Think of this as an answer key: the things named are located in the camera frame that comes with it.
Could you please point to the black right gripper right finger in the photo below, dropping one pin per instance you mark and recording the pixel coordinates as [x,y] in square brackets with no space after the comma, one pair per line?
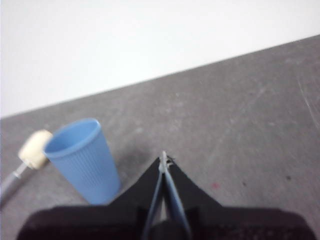
[225,225]

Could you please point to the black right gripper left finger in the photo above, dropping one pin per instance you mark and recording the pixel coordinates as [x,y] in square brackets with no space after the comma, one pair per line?
[105,222]

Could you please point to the blue ribbed plastic cup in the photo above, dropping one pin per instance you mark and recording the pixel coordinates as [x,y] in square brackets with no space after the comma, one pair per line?
[85,165]

